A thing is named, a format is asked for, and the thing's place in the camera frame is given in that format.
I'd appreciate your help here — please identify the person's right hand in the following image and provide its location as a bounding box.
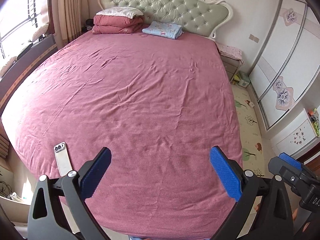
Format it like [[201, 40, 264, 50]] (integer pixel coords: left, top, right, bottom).
[[292, 206, 311, 234]]

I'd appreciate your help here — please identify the white floral cabinet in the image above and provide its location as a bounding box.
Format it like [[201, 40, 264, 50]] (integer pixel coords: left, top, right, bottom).
[[271, 109, 319, 159]]

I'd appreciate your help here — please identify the cartoon tree floor mat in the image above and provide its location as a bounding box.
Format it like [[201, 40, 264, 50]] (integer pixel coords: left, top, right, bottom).
[[231, 83, 266, 221]]

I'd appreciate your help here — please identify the white smartphone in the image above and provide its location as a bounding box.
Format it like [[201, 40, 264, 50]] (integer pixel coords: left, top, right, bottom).
[[54, 141, 73, 177]]

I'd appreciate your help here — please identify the small white box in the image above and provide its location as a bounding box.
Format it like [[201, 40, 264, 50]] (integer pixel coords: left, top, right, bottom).
[[245, 100, 254, 108]]

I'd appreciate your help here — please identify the green storage box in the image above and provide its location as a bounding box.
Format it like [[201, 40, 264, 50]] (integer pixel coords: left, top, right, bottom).
[[233, 71, 251, 88]]

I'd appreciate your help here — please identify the pink bed sheet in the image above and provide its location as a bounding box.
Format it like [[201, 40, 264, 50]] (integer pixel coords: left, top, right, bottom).
[[2, 32, 242, 239]]

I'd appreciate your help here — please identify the white sliding wardrobe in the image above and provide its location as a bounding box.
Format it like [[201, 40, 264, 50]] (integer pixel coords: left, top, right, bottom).
[[249, 0, 319, 129]]

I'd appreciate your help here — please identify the grey nightstand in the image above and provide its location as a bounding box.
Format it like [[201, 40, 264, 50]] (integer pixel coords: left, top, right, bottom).
[[220, 55, 241, 82]]

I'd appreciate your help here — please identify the pink floral cloth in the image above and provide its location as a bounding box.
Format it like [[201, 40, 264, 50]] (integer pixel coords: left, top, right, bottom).
[[216, 42, 244, 66]]

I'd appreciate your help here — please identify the folded red quilt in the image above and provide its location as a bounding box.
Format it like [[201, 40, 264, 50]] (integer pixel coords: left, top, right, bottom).
[[92, 15, 144, 34]]

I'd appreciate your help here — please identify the folded light blue blanket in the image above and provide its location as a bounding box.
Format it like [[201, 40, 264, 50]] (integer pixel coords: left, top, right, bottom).
[[142, 21, 183, 40]]

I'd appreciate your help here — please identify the striped white pillow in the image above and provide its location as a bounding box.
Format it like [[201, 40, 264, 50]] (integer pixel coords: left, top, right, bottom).
[[96, 7, 144, 19]]

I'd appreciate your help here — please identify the beige curtain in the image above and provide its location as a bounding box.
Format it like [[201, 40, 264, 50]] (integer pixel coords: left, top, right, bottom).
[[51, 0, 89, 49]]

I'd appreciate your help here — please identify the green tufted headboard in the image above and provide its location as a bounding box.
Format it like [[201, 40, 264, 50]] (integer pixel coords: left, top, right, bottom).
[[98, 0, 233, 40]]

